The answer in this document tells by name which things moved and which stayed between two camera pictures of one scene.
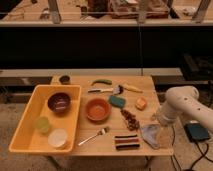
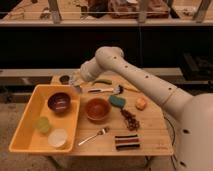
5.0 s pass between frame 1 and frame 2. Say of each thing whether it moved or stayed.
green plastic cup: stayed
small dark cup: stayed
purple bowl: stayed
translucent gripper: moved
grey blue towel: moved
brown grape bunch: stayed
